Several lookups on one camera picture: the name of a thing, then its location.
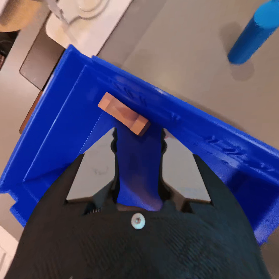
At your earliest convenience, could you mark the blue plastic bin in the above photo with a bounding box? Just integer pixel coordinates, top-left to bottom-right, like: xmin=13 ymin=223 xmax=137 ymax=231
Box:
xmin=0 ymin=44 xmax=279 ymax=245

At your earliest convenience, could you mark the blue cylinder block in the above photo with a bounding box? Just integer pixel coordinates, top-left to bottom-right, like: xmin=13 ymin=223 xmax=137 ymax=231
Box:
xmin=227 ymin=0 xmax=279 ymax=65

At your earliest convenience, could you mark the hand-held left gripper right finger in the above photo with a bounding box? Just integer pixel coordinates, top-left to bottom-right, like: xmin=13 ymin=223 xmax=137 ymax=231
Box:
xmin=158 ymin=128 xmax=212 ymax=202

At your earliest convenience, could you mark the wooden arch block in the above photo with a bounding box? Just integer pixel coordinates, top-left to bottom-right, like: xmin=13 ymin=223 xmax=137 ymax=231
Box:
xmin=97 ymin=92 xmax=151 ymax=137

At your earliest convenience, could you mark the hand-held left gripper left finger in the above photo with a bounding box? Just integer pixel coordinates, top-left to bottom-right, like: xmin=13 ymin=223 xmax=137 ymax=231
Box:
xmin=65 ymin=128 xmax=120 ymax=203

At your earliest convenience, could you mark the white document stand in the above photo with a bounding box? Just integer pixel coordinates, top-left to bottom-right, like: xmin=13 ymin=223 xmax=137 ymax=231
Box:
xmin=45 ymin=0 xmax=133 ymax=56

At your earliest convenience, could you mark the wooden backing board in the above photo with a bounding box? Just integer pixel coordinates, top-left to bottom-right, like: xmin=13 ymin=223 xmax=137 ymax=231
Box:
xmin=0 ymin=0 xmax=44 ymax=33

